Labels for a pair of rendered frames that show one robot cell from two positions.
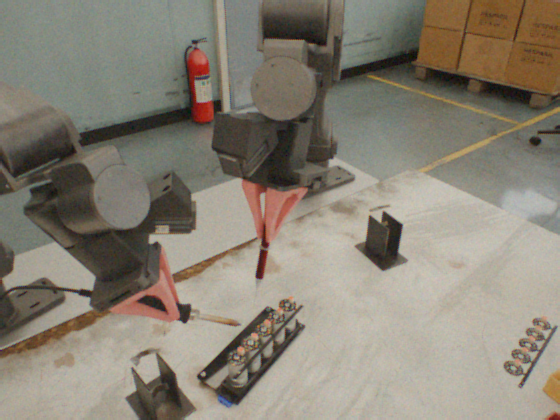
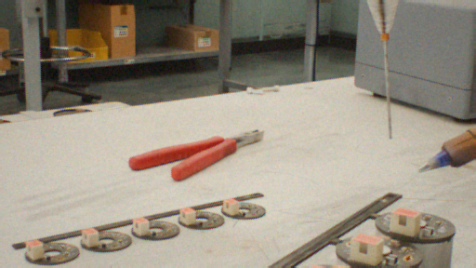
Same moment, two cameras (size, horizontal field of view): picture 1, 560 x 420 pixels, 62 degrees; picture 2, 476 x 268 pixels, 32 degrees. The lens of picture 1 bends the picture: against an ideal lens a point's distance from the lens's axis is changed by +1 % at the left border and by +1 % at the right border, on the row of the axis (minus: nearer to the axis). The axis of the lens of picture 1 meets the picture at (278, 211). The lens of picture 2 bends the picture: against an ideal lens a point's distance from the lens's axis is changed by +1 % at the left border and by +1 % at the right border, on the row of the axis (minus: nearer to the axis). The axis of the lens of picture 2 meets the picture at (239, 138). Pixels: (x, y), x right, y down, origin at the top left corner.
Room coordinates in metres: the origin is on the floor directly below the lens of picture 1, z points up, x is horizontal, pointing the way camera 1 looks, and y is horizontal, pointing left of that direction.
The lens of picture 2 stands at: (0.63, -0.01, 0.90)
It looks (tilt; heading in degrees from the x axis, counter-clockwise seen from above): 15 degrees down; 178
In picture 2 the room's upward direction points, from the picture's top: 2 degrees clockwise
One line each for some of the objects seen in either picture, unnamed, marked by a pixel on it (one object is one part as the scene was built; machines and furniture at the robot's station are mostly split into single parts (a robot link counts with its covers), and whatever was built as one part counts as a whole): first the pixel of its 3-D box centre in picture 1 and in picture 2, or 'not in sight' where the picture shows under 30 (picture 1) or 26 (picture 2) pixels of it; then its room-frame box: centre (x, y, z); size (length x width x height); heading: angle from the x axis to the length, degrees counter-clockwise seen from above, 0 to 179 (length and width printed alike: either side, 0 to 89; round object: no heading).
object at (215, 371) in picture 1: (254, 351); not in sight; (0.45, 0.03, 0.76); 0.16 x 0.07 x 0.01; 145
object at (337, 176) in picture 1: (314, 170); not in sight; (0.93, -0.08, 0.79); 0.20 x 0.07 x 0.08; 124
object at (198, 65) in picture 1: (200, 80); not in sight; (3.16, 0.54, 0.29); 0.16 x 0.15 x 0.55; 127
